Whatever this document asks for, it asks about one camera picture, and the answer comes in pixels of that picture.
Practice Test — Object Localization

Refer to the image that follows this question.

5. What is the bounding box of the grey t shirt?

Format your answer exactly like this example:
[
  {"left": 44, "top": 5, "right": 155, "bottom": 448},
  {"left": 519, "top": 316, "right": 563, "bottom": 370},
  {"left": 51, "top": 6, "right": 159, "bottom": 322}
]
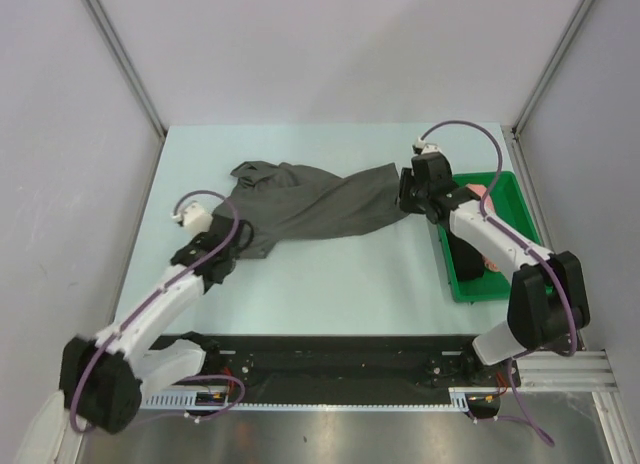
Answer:
[{"left": 229, "top": 161, "right": 407, "bottom": 259}]

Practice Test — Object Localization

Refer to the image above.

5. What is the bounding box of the pink rolled t shirt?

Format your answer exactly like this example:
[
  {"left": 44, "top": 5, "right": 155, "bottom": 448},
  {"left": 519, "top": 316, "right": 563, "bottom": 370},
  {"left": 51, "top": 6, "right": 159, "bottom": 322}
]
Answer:
[{"left": 466, "top": 184, "right": 499, "bottom": 273}]

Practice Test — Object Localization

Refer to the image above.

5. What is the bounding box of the purple cable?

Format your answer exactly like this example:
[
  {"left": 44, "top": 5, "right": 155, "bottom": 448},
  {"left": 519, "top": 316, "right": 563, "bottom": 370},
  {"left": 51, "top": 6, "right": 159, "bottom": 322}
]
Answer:
[
  {"left": 419, "top": 119, "right": 584, "bottom": 358},
  {"left": 67, "top": 189, "right": 241, "bottom": 435}
]

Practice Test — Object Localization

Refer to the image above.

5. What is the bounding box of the aluminium frame rail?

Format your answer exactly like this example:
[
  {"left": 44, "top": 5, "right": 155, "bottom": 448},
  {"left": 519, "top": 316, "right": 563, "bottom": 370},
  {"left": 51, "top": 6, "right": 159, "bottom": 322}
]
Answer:
[{"left": 517, "top": 351, "right": 618, "bottom": 393}]

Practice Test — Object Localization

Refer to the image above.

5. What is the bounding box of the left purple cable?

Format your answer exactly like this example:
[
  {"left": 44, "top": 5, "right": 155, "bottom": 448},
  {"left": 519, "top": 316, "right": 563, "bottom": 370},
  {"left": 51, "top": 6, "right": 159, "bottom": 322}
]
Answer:
[{"left": 67, "top": 189, "right": 241, "bottom": 435}]

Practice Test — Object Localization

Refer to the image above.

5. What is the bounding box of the right aluminium corner post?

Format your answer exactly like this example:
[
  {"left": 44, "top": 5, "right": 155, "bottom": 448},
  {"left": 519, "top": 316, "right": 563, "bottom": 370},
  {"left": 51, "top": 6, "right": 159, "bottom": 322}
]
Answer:
[{"left": 511, "top": 0, "right": 598, "bottom": 138}]

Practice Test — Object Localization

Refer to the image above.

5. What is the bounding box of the green plastic tray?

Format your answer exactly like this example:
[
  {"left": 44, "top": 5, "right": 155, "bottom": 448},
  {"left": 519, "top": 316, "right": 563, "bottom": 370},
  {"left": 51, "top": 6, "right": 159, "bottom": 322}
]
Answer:
[{"left": 437, "top": 171, "right": 541, "bottom": 303}]

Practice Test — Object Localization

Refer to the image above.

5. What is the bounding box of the aluminium corner post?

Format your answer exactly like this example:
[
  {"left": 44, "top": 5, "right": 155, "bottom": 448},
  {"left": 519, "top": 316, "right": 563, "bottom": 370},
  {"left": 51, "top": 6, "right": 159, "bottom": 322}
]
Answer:
[
  {"left": 81, "top": 0, "right": 168, "bottom": 141},
  {"left": 511, "top": 0, "right": 598, "bottom": 138}
]

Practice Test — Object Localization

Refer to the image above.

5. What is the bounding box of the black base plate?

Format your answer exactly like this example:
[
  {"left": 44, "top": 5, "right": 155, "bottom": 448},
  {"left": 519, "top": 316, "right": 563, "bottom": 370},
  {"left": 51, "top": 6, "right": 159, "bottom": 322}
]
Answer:
[{"left": 184, "top": 332, "right": 519, "bottom": 407}]

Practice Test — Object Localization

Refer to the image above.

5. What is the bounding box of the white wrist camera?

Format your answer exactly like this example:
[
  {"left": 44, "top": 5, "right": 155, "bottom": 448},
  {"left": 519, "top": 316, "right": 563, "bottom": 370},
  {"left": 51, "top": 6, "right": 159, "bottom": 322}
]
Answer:
[
  {"left": 412, "top": 138, "right": 441, "bottom": 156},
  {"left": 172, "top": 202, "right": 213, "bottom": 236}
]

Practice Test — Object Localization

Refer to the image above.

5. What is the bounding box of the left aluminium corner post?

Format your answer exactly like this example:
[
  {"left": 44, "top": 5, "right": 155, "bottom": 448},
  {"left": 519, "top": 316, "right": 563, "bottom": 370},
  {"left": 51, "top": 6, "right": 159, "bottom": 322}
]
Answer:
[{"left": 81, "top": 0, "right": 168, "bottom": 141}]

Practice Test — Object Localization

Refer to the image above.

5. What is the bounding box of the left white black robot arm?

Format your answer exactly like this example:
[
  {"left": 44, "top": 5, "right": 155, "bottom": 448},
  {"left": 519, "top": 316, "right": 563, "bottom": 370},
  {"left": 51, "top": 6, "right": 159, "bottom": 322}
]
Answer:
[{"left": 59, "top": 216, "right": 255, "bottom": 434}]

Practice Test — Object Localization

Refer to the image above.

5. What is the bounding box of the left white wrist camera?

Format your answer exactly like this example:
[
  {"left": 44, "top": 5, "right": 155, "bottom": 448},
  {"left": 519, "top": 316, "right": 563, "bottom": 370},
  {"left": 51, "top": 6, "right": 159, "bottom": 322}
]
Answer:
[{"left": 172, "top": 202, "right": 213, "bottom": 236}]

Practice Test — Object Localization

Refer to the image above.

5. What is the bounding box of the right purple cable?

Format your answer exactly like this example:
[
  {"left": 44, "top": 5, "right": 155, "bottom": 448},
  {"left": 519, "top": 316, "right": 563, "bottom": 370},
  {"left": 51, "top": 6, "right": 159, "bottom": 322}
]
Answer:
[{"left": 419, "top": 119, "right": 584, "bottom": 358}]

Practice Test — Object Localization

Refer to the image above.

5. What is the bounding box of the black rolled t shirt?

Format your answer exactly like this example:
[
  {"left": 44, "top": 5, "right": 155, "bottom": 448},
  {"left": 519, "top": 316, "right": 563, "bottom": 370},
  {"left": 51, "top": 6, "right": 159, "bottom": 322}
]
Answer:
[{"left": 447, "top": 233, "right": 485, "bottom": 282}]

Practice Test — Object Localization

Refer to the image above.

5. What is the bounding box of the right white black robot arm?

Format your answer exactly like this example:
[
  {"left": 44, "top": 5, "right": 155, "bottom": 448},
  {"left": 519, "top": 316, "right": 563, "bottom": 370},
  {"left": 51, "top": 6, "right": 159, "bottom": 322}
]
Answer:
[{"left": 398, "top": 152, "right": 590, "bottom": 385}]

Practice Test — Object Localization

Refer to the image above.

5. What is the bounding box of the white slotted cable duct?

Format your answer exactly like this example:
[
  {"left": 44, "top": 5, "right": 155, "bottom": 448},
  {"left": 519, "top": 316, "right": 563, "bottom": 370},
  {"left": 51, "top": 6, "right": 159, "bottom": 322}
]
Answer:
[{"left": 140, "top": 389, "right": 229, "bottom": 412}]

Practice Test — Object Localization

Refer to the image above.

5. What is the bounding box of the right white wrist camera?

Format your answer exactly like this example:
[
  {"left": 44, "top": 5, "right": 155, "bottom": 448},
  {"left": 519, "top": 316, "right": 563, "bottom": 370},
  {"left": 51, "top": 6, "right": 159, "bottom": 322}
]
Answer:
[{"left": 412, "top": 138, "right": 441, "bottom": 156}]

